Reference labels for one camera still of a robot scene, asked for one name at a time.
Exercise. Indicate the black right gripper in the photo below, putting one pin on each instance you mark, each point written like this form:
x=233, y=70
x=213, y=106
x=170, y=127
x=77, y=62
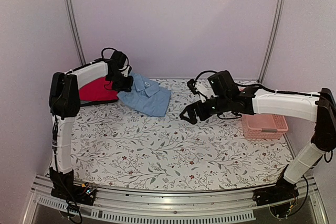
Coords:
x=190, y=109

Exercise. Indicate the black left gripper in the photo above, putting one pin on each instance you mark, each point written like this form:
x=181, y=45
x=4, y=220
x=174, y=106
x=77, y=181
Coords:
x=128, y=87

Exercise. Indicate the light blue shirt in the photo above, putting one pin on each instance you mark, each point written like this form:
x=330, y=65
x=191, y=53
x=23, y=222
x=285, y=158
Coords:
x=146, y=96

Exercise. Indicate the red t-shirt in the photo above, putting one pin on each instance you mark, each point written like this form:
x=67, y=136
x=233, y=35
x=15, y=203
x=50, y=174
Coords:
x=98, y=88

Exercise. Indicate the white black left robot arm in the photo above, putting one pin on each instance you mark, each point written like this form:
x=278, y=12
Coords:
x=64, y=103

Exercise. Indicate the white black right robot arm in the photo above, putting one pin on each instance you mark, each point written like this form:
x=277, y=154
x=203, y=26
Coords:
x=226, y=95

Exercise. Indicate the floral patterned tablecloth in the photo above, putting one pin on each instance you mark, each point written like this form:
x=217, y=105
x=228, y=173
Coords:
x=114, y=145

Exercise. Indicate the pink perforated plastic basket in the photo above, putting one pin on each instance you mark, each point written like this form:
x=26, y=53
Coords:
x=264, y=126

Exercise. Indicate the aluminium front rail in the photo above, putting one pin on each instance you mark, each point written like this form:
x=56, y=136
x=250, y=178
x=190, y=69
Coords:
x=125, y=205

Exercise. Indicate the aluminium frame post left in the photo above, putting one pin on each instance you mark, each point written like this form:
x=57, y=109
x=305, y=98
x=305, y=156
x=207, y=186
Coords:
x=74, y=31

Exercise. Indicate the aluminium frame post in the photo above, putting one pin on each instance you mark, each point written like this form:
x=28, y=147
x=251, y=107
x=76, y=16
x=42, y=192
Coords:
x=271, y=40
x=74, y=31

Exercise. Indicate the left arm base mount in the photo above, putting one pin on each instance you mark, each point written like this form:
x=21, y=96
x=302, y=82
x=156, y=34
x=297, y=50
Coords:
x=82, y=194

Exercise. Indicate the aluminium frame post right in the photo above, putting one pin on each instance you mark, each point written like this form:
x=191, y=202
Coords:
x=271, y=40

